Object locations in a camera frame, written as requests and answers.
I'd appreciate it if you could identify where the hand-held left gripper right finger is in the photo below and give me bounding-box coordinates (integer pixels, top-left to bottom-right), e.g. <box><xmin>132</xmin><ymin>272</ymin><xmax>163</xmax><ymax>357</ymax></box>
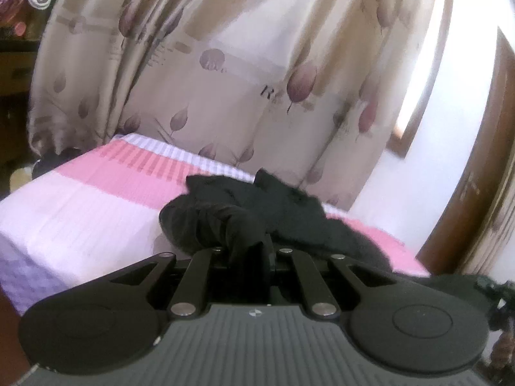
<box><xmin>266</xmin><ymin>245</ymin><xmax>397</xmax><ymax>319</ymax></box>

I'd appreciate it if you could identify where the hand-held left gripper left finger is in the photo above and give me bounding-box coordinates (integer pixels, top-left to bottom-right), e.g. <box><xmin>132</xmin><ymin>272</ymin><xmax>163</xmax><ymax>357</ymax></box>
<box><xmin>109</xmin><ymin>245</ymin><xmax>267</xmax><ymax>319</ymax></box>

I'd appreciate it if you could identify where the black jacket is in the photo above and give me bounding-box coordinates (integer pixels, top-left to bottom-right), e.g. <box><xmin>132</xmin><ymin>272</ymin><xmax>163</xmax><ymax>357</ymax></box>
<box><xmin>159</xmin><ymin>168</ymin><xmax>515</xmax><ymax>330</ymax></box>

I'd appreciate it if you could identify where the pink striped bed blanket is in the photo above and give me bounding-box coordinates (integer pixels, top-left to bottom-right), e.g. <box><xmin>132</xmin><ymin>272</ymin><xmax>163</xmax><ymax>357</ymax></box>
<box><xmin>0</xmin><ymin>132</ymin><xmax>430</xmax><ymax>318</ymax></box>

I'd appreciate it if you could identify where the wooden door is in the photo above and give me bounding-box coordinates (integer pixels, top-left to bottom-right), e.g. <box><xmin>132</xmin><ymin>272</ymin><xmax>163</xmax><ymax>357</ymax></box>
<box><xmin>416</xmin><ymin>27</ymin><xmax>515</xmax><ymax>279</ymax></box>

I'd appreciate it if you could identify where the beige leaf print curtain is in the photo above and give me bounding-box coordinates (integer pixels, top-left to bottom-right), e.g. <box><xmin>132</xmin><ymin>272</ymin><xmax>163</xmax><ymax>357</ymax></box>
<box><xmin>26</xmin><ymin>0</ymin><xmax>456</xmax><ymax>210</ymax></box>

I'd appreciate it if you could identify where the red patterned bag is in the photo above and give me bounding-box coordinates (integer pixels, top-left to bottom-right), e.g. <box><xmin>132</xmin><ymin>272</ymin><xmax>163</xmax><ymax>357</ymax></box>
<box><xmin>0</xmin><ymin>0</ymin><xmax>28</xmax><ymax>38</ymax></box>

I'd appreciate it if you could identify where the brown wooden window frame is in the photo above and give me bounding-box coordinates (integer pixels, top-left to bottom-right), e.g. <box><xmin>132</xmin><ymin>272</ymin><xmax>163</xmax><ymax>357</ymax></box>
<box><xmin>386</xmin><ymin>0</ymin><xmax>448</xmax><ymax>158</ymax></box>

